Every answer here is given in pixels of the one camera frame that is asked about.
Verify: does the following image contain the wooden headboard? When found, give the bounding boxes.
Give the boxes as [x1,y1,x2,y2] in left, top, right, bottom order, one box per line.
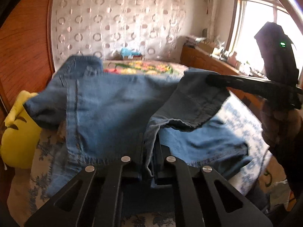
[0,0,57,114]

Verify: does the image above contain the blue denim pants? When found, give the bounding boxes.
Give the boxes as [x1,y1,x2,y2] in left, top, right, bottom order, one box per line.
[24,55,251,213]

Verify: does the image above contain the beige open box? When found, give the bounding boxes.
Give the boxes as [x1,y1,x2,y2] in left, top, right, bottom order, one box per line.
[198,42,214,53]

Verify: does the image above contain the yellow plush toy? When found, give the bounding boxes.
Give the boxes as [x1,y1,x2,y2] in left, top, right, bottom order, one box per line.
[0,90,43,169]

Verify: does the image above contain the person's right hand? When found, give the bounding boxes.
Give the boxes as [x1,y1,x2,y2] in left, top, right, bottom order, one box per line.
[262,100,303,148]

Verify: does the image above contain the white lace curtain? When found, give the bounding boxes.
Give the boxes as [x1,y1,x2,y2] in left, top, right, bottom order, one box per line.
[208,0,222,40]

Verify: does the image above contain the floral blanket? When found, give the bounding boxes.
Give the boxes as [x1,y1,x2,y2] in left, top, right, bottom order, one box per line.
[103,60,187,76]

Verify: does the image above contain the blue floral bedsheet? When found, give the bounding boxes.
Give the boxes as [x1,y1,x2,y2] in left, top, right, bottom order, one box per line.
[7,95,273,227]

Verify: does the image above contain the wooden cabinet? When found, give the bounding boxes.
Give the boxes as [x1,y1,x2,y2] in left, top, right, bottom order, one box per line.
[180,46,268,109]

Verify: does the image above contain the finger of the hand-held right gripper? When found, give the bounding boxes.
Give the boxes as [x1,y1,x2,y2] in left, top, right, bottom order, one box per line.
[205,74,303,110]

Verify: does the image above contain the circle pattern sheer curtain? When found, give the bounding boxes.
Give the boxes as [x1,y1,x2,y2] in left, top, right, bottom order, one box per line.
[53,0,190,63]

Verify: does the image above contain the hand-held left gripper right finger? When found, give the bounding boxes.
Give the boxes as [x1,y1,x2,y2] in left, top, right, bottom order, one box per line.
[153,144,273,227]

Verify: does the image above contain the window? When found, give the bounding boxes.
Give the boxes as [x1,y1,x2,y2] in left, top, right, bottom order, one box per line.
[225,0,303,76]

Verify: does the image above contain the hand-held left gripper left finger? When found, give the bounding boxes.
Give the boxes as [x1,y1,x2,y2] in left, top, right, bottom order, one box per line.
[24,132,152,227]

